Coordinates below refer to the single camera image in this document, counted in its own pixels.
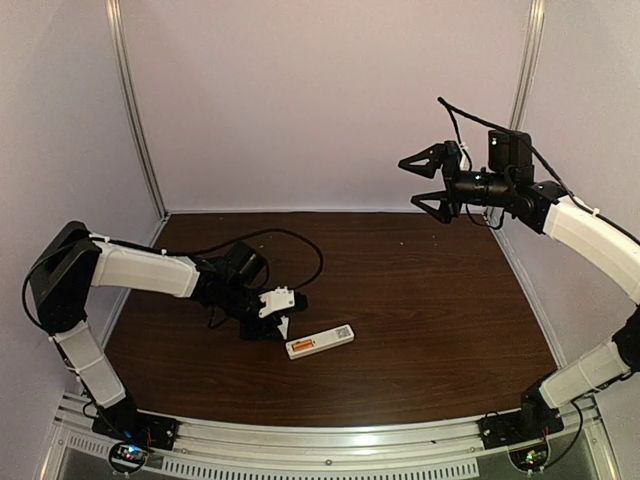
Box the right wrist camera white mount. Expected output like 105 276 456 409
452 141 473 171

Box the aluminium frame post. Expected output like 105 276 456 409
482 0 547 216
105 0 169 220

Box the orange battery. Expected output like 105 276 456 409
292 341 314 353
292 339 314 351

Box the right black camera cable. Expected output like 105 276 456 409
437 96 640 236

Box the front aluminium rail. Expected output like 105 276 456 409
49 389 611 480

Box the white remote control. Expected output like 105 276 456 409
285 324 355 360

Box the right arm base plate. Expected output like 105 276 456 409
477 410 564 450

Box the left black camera cable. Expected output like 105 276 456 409
164 228 325 291

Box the left aluminium frame post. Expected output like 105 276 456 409
105 0 169 220

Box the right round circuit board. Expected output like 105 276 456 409
508 442 550 474

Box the white battery cover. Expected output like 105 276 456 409
277 316 290 340

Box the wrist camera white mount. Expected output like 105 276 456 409
258 287 308 318
452 141 473 171

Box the left round circuit board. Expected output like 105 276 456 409
107 442 150 475

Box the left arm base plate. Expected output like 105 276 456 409
91 406 178 451

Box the black camera cable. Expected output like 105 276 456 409
164 228 325 291
437 96 640 236

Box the right aluminium frame post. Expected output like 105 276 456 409
482 0 547 216

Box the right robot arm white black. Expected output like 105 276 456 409
398 129 639 442

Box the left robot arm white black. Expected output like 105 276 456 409
21 221 295 444

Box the round circuit board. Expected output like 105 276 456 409
107 442 150 475
508 442 550 474

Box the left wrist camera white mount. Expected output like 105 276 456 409
258 287 308 318

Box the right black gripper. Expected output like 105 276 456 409
399 145 513 224

